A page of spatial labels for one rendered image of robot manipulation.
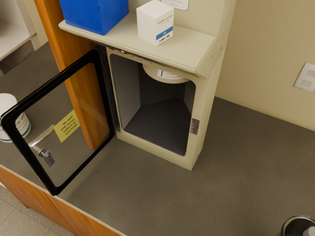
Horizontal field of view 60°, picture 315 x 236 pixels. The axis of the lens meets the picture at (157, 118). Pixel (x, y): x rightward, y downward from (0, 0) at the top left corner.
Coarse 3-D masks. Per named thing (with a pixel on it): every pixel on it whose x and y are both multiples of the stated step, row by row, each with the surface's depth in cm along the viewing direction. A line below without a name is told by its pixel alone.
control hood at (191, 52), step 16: (128, 16) 60; (80, 32) 57; (112, 32) 56; (128, 32) 56; (176, 32) 56; (192, 32) 56; (128, 48) 53; (144, 48) 53; (160, 48) 53; (176, 48) 53; (192, 48) 53; (208, 48) 53; (176, 64) 50; (192, 64) 50; (208, 64) 57
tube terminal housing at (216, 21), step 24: (144, 0) 58; (192, 0) 52; (216, 0) 50; (192, 24) 56; (216, 24) 54; (216, 48) 58; (168, 72) 69; (216, 72) 70; (144, 144) 102; (192, 144) 87; (192, 168) 100
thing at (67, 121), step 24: (48, 96) 66; (72, 96) 73; (96, 96) 82; (0, 120) 58; (24, 120) 63; (48, 120) 70; (72, 120) 78; (96, 120) 88; (48, 144) 74; (72, 144) 83; (96, 144) 95; (48, 168) 79; (72, 168) 89
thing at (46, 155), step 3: (42, 153) 73; (45, 153) 73; (48, 153) 73; (42, 156) 74; (45, 156) 72; (48, 156) 73; (51, 156) 75; (45, 159) 73; (48, 159) 74; (51, 159) 75; (48, 162) 75; (51, 162) 76; (54, 162) 77; (48, 165) 75; (51, 165) 76
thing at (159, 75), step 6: (144, 66) 78; (150, 66) 75; (150, 72) 76; (156, 72) 74; (162, 72) 73; (156, 78) 75; (162, 78) 74; (168, 78) 74; (174, 78) 74; (180, 78) 74
